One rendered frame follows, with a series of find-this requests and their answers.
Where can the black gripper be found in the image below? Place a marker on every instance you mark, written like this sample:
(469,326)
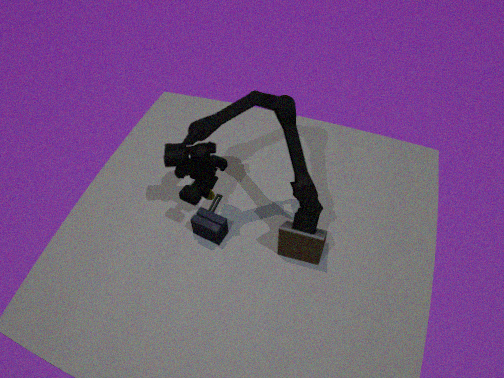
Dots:
(205,180)

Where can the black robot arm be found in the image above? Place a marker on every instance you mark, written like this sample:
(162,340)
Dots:
(306,219)

